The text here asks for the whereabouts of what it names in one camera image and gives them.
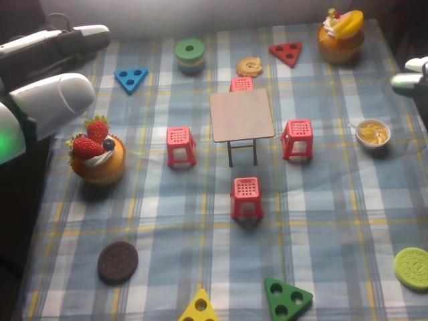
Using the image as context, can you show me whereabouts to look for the strawberry cupcake toy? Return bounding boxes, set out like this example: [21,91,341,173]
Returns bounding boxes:
[66,114,127,187]

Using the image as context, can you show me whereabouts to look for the brown sandwich cookie toy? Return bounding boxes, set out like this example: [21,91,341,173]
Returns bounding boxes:
[97,241,139,286]

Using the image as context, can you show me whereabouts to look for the red stool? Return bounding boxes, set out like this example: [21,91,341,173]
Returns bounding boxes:
[280,119,314,162]
[229,177,264,223]
[166,126,198,169]
[229,76,254,93]

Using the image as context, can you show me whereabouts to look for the small bowl of fruit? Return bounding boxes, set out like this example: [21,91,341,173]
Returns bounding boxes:
[347,118,392,149]

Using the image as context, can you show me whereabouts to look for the stack of coloured wooden rings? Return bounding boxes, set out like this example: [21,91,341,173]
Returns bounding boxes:
[175,37,207,76]

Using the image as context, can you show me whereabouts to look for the red stool back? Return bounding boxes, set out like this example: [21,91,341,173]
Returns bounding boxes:
[229,76,254,93]

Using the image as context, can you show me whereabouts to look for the red stool front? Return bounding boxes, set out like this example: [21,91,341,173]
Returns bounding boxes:
[229,177,264,223]

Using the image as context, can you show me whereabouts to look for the blue triangle block with holes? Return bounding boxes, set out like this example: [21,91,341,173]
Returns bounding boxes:
[113,68,149,96]

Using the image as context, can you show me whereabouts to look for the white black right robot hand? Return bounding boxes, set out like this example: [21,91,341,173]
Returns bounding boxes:
[391,56,428,98]

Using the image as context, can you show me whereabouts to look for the blue plaid tablecloth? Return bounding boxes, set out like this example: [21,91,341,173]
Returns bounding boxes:
[19,19,428,321]

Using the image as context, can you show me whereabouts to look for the orange fruit cupcake toy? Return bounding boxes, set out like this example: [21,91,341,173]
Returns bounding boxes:
[317,8,365,65]

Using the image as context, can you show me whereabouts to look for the green triangle block with holes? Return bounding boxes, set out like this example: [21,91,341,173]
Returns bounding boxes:
[263,277,314,321]

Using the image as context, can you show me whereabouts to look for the yellow triangle block with holes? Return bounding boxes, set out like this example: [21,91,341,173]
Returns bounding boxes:
[178,288,219,321]

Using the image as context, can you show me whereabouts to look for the small brown folding table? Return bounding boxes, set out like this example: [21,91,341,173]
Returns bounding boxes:
[209,88,276,168]

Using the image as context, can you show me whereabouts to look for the red triangle block with holes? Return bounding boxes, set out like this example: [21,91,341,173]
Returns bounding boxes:
[269,41,304,70]

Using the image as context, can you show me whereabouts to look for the beige swirl cookie toy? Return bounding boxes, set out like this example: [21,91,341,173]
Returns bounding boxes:
[235,56,264,79]

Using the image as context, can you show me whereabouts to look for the green sandwich cookie toy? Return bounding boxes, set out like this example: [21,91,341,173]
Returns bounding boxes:
[393,247,428,292]

